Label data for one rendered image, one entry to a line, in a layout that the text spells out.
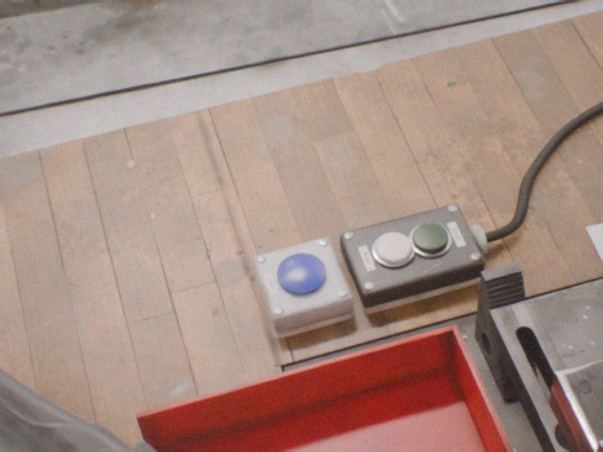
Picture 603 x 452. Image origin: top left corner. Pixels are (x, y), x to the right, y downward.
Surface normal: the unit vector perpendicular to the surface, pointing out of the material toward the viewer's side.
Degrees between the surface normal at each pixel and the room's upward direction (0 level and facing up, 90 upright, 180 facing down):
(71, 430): 21
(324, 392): 90
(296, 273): 3
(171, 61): 0
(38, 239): 0
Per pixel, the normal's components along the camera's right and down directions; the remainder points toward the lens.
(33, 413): 0.24, -0.42
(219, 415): 0.28, 0.76
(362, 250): -0.05, -0.61
